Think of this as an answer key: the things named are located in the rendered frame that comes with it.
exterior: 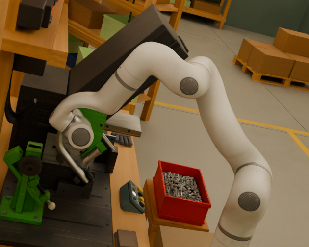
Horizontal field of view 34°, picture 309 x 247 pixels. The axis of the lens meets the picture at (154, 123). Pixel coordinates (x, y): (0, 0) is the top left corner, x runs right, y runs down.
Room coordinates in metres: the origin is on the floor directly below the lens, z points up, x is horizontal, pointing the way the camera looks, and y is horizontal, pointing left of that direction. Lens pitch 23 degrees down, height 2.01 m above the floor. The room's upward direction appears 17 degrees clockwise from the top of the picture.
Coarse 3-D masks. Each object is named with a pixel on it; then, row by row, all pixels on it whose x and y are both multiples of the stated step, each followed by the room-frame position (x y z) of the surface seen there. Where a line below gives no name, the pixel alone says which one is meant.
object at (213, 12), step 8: (192, 0) 10.92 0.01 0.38; (200, 0) 10.88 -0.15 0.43; (184, 8) 10.51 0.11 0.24; (192, 8) 10.64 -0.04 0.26; (200, 8) 10.73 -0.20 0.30; (208, 8) 10.76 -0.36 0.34; (216, 8) 10.80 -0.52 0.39; (208, 16) 10.66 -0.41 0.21; (216, 16) 10.75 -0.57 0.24; (224, 16) 10.79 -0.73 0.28
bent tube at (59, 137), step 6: (60, 138) 1.72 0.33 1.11; (60, 144) 1.72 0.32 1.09; (60, 150) 1.71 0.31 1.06; (66, 150) 1.73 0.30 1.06; (66, 156) 1.71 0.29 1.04; (66, 162) 1.71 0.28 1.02; (72, 162) 1.71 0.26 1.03; (72, 168) 1.71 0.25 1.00; (78, 168) 1.72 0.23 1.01; (78, 174) 1.71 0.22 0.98; (84, 174) 1.72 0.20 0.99; (84, 180) 1.71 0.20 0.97
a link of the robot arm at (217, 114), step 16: (208, 64) 1.48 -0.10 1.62; (208, 96) 1.48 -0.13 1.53; (224, 96) 1.48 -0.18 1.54; (208, 112) 1.44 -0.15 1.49; (224, 112) 1.43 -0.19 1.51; (208, 128) 1.43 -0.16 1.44; (224, 128) 1.41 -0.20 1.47; (240, 128) 1.45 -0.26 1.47; (224, 144) 1.41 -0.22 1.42; (240, 144) 1.42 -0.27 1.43; (240, 160) 1.47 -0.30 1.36; (256, 160) 1.47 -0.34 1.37; (272, 176) 1.48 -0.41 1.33
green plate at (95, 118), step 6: (78, 108) 1.79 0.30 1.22; (84, 108) 1.80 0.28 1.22; (84, 114) 1.79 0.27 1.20; (90, 114) 1.80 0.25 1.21; (96, 114) 1.81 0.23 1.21; (102, 114) 1.81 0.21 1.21; (90, 120) 1.80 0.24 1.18; (96, 120) 1.80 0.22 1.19; (102, 120) 1.81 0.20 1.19; (96, 126) 1.80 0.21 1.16; (102, 126) 1.80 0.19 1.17; (96, 132) 1.79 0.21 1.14; (102, 132) 1.80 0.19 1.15; (96, 138) 1.79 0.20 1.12
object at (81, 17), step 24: (72, 0) 5.02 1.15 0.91; (96, 0) 5.35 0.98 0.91; (120, 0) 4.52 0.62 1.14; (144, 0) 4.55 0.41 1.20; (168, 0) 4.80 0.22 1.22; (72, 24) 4.87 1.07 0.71; (96, 24) 4.91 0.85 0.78; (120, 24) 4.57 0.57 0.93; (72, 48) 5.21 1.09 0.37; (144, 96) 4.74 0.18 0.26; (144, 120) 4.75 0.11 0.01
